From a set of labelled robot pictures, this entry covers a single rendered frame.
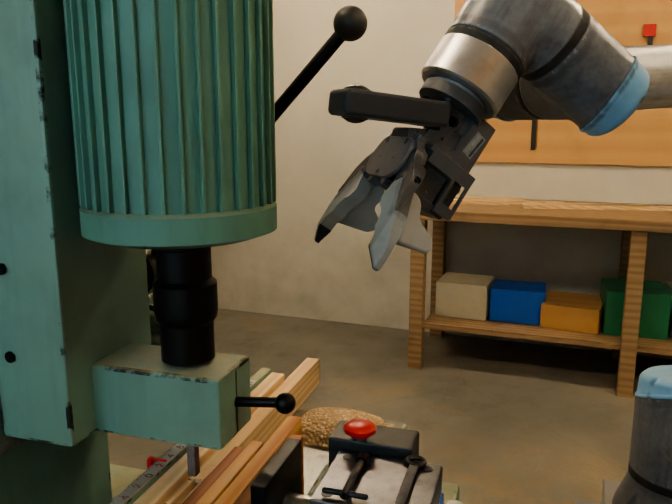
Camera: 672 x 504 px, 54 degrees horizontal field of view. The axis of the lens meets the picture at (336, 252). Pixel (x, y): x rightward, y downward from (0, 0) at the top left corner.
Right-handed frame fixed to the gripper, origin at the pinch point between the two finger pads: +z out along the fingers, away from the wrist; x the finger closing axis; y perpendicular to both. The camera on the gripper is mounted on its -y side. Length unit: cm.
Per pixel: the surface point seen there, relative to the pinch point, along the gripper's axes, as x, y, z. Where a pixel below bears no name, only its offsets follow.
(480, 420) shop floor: 163, 179, 17
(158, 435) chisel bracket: 0.1, -5.4, 23.8
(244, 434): 9.9, 7.3, 23.1
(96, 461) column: 19.4, -3.0, 36.3
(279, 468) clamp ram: -8.0, 3.0, 19.4
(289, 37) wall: 339, 55, -113
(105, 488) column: 20.4, 0.2, 39.4
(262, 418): 13.1, 9.8, 21.3
